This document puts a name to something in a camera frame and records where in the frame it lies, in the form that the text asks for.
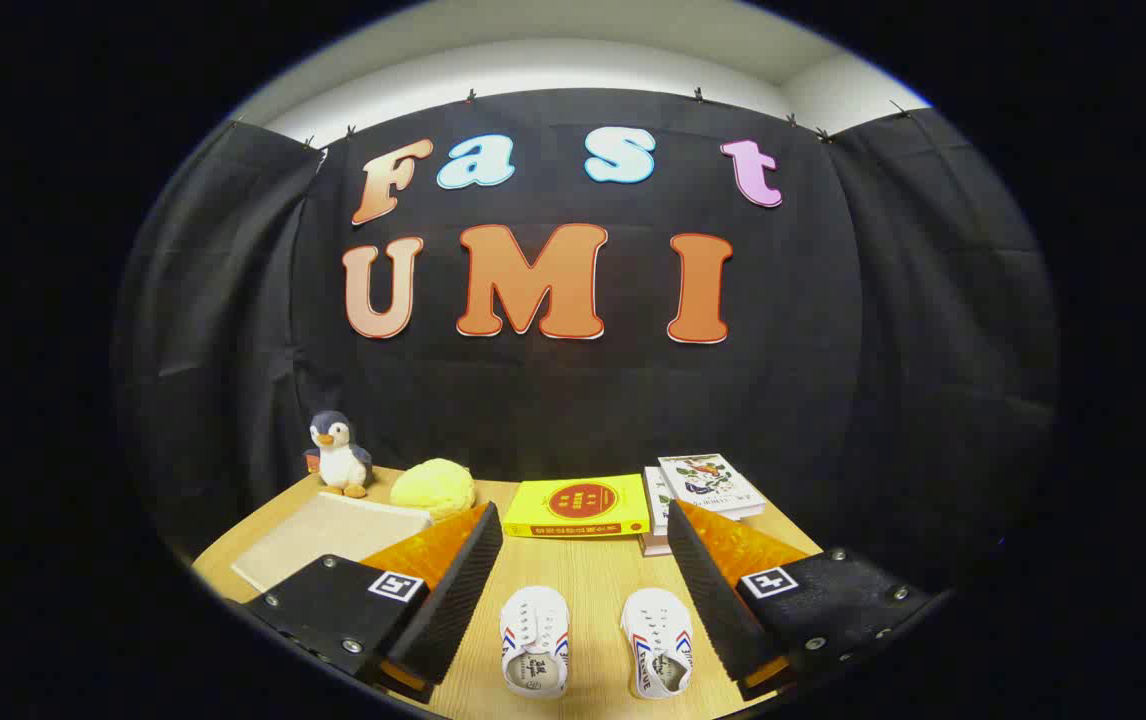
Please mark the white book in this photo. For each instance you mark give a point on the white book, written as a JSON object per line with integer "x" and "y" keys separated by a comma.
{"x": 657, "y": 495}
{"x": 653, "y": 545}

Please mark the white book floral cover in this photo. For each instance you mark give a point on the white book floral cover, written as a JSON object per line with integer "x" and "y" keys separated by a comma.
{"x": 711, "y": 482}

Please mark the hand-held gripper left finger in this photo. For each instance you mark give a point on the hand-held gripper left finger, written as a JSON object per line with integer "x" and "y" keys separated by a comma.
{"x": 453, "y": 590}

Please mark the penguin plush toy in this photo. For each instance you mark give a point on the penguin plush toy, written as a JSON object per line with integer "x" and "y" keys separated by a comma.
{"x": 340, "y": 458}

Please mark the yellow book red circle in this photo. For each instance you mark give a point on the yellow book red circle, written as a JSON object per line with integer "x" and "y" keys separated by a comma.
{"x": 578, "y": 503}

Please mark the white canvas shoe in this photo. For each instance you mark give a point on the white canvas shoe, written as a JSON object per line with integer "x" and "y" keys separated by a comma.
{"x": 535, "y": 640}
{"x": 657, "y": 640}

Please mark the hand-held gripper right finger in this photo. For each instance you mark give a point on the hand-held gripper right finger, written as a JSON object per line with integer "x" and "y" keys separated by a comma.
{"x": 708, "y": 590}

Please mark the yellow fuzzy plush ball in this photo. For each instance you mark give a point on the yellow fuzzy plush ball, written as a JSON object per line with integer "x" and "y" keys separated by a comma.
{"x": 433, "y": 488}

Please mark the beige fabric storage box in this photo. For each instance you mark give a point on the beige fabric storage box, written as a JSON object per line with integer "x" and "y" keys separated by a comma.
{"x": 328, "y": 535}

